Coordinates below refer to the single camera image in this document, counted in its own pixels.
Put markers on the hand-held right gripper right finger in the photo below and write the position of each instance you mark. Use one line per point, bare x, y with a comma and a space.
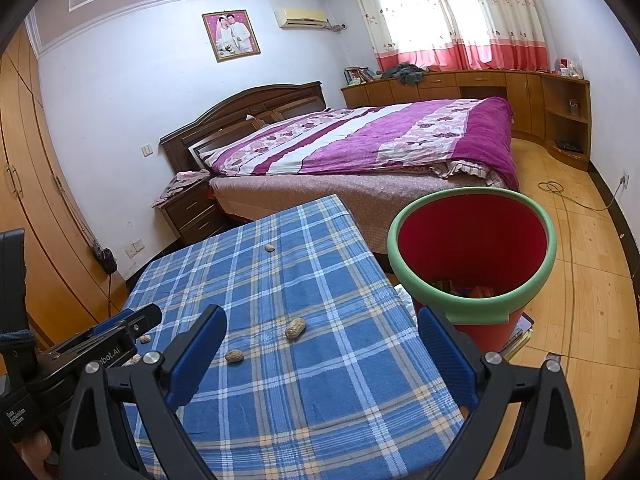
445, 355

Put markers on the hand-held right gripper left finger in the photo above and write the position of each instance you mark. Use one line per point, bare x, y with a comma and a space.
197, 350

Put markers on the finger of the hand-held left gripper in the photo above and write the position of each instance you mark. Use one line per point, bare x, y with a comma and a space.
142, 317

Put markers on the red bucket with green rim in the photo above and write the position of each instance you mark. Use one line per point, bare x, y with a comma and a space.
470, 240

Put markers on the person's left hand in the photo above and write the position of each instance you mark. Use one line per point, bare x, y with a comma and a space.
36, 455

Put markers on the black charger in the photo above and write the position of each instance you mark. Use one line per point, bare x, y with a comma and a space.
105, 259

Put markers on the brown wooden nightstand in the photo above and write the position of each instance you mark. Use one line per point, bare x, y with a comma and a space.
195, 215

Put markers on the blue plaid tablecloth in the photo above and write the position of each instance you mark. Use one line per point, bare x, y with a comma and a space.
310, 385

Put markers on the pink folded cloth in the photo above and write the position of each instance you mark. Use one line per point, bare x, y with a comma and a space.
182, 182

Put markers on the wooden wardrobe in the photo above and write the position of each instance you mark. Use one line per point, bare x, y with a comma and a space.
40, 210

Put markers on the bed with pink sheet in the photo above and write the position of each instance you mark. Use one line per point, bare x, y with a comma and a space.
325, 190

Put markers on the bed with purple blanket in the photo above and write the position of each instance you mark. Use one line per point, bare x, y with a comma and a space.
375, 140

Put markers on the brown wooden headboard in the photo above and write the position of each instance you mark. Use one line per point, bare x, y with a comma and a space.
240, 110

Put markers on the black flat device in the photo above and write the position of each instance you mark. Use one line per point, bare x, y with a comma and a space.
569, 146

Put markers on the long wooden cabinet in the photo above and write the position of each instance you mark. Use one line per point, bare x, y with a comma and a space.
525, 95

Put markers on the small glass cup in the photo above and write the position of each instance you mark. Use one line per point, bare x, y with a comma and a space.
575, 107

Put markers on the dark grey clothes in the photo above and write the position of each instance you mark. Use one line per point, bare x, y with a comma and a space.
405, 74

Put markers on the row of books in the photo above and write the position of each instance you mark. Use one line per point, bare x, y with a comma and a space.
359, 75

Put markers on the white and red jars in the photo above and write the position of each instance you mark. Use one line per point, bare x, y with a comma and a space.
567, 69

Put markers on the white air conditioner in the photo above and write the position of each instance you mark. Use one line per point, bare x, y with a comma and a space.
302, 17

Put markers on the cream curtain with red hem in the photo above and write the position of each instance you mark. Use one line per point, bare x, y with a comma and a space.
505, 20

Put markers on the white double wall socket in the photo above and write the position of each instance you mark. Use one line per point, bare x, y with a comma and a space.
135, 250

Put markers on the white light switch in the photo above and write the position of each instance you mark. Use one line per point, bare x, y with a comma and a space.
147, 150

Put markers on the framed wall picture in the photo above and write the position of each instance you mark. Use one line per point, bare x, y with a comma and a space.
231, 35

